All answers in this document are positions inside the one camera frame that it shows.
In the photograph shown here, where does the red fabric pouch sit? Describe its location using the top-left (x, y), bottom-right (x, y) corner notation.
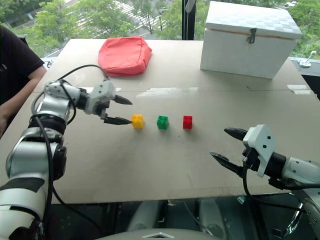
top-left (97, 35), bottom-right (153, 77)

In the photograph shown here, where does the white wooden box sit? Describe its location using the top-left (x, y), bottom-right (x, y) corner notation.
top-left (199, 0), bottom-right (304, 80)

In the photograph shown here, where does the green toy brick cube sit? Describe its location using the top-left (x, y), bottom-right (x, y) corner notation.
top-left (156, 115), bottom-right (170, 131)

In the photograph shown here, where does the red toy brick cube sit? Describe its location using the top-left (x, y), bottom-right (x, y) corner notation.
top-left (182, 115), bottom-right (194, 130)

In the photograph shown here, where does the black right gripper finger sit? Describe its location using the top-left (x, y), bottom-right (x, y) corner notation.
top-left (223, 127), bottom-right (249, 143)
top-left (209, 151), bottom-right (245, 176)

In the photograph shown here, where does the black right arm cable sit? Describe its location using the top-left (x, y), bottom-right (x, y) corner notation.
top-left (241, 164), bottom-right (308, 214)

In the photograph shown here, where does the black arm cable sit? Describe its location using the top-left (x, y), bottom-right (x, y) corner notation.
top-left (31, 64), bottom-right (111, 236)
top-left (241, 164), bottom-right (308, 214)

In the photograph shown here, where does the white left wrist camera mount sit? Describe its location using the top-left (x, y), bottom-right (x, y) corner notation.
top-left (84, 79), bottom-right (117, 116)

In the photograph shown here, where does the grey rounded robot leg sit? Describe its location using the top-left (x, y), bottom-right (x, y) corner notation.
top-left (126, 199), bottom-right (161, 232)
top-left (198, 199), bottom-right (229, 240)

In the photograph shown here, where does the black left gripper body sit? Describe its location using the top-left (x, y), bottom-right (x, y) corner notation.
top-left (96, 99), bottom-right (112, 124)

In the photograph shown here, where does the silver robot torso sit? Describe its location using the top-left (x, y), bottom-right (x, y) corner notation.
top-left (97, 227), bottom-right (211, 240)

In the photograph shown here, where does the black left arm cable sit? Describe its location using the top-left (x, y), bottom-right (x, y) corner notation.
top-left (31, 64), bottom-right (111, 236)

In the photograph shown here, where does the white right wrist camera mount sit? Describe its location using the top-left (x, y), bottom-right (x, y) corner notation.
top-left (242, 124), bottom-right (277, 178)

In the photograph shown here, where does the yellow toy brick cube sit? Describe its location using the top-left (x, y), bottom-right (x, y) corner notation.
top-left (131, 113), bottom-right (146, 130)

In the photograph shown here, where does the person in black shirt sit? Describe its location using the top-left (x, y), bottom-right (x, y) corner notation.
top-left (0, 24), bottom-right (48, 107)

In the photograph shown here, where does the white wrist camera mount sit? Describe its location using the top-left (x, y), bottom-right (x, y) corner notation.
top-left (242, 124), bottom-right (277, 178)
top-left (84, 79), bottom-right (117, 116)

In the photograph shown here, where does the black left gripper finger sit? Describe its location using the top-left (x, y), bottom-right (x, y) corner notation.
top-left (103, 116), bottom-right (133, 126)
top-left (114, 94), bottom-right (134, 105)

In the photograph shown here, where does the black window frame post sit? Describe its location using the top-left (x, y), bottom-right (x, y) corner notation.
top-left (181, 0), bottom-right (199, 41)

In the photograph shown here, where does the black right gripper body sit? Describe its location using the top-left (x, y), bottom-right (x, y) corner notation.
top-left (241, 147), bottom-right (261, 173)

